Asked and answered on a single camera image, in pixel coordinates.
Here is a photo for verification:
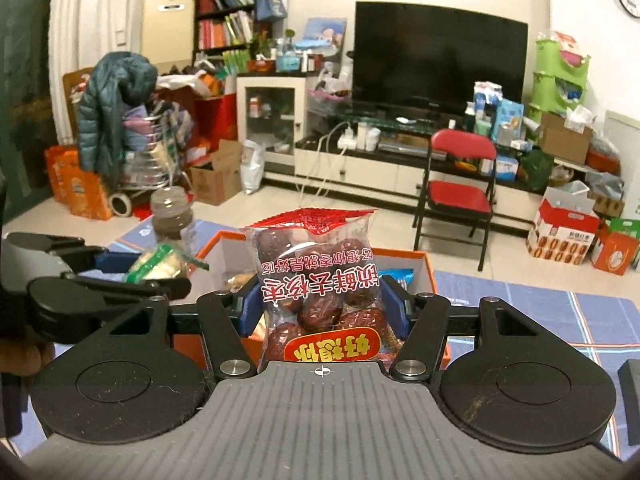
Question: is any blue plaid tablecloth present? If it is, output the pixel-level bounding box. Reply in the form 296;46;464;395
10;220;639;460

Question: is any white plastic bag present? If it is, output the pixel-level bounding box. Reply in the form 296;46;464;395
240;139;265;195

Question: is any beige standing air conditioner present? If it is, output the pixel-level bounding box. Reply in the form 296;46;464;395
141;0;195;72

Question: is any green plastic drawer tower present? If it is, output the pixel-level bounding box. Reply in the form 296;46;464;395
526;36;591;122

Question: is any white chest freezer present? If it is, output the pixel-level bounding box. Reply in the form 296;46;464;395
604;110;640;220

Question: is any teal puffer jacket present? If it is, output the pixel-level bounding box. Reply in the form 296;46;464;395
77;51;157;190

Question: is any blue nut snack bag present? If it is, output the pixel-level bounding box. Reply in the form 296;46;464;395
378;268;414;292

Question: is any red dates snack bag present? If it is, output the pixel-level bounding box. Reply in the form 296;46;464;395
242;208;400;366

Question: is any red white gift box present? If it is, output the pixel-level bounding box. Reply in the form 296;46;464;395
525;192;600;266

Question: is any brown cardboard box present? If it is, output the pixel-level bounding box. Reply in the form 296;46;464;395
190;140;243;206

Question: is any red folding chair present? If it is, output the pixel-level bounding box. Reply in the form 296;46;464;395
412;129;498;272

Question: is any white glass door cabinet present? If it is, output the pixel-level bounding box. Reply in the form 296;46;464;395
236;74;307;174

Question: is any white tv stand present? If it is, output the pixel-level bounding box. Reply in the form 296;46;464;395
294;145;542;229

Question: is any dark bookshelf with books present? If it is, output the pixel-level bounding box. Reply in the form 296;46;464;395
192;0;256;60

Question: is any orange storage box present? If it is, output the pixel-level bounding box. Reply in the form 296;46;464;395
195;229;432;366

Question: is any green cracker snack packet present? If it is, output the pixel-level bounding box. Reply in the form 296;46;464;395
122;243;209;285

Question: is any plastic jar with lid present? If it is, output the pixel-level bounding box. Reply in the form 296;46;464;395
150;186;198;256

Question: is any black flat television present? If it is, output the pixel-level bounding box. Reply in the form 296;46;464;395
352;1;528;113

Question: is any metal laundry cart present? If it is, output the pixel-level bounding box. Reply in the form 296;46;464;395
120;100;194;191

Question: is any orange gift bag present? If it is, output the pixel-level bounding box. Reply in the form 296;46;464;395
44;145;113;221

